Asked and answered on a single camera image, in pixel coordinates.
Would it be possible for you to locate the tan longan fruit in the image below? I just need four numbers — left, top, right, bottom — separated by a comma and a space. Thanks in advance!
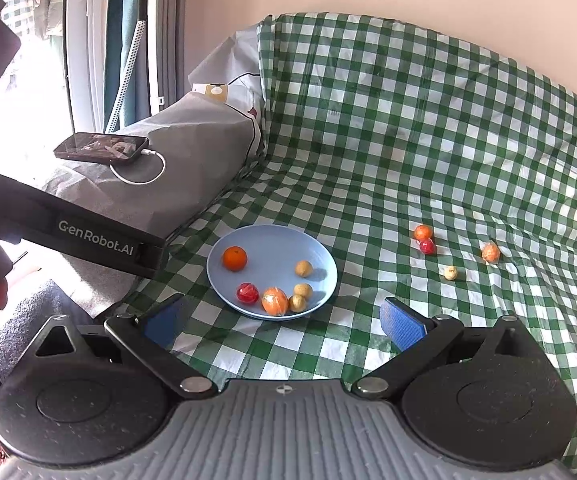
293, 283, 313, 299

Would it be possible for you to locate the pale longan on cloth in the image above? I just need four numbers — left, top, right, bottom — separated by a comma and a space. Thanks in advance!
444, 266, 459, 281

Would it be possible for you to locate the small red fruit beside orange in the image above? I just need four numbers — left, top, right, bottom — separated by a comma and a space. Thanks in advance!
419, 238, 437, 256

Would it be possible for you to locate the small orange on cloth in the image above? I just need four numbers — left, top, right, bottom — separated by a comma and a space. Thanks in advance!
413, 224, 433, 242

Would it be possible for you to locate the wrapped orange far right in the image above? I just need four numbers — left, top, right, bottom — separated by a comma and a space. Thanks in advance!
481, 242, 501, 264

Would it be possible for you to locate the plain orange in plate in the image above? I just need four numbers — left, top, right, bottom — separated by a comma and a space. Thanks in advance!
221, 246, 248, 272

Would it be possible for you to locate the black smartphone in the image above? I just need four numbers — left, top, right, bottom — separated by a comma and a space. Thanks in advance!
53, 132, 150, 166

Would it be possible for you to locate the lower tan longan in plate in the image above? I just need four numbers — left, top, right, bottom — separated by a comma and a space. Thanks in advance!
288, 294, 308, 313

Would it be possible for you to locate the tan longan in plate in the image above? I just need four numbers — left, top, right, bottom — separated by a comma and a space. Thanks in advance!
288, 294, 308, 313
295, 260, 313, 278

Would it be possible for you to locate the wrapped orange in plate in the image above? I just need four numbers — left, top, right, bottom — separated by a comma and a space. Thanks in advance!
260, 287, 289, 316

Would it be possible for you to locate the upper tan longan in plate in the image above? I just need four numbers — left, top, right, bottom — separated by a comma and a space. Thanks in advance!
295, 260, 313, 278

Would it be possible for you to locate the green white checkered cloth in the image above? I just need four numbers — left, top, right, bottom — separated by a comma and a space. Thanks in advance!
129, 13, 577, 473

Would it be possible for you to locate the grey sofa armrest cover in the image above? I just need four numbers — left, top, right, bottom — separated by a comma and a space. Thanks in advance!
42, 90, 265, 311

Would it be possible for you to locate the small beige tag box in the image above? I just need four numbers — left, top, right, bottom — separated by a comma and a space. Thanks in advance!
192, 84, 229, 103

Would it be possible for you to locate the white garment steamer stand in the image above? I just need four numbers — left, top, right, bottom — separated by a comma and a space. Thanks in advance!
104, 0, 185, 133

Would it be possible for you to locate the white printed cushion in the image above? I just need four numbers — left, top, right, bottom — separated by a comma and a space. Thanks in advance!
187, 27, 265, 131

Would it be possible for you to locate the white charging cable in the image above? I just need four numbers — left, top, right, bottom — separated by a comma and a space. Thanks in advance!
109, 148, 168, 187

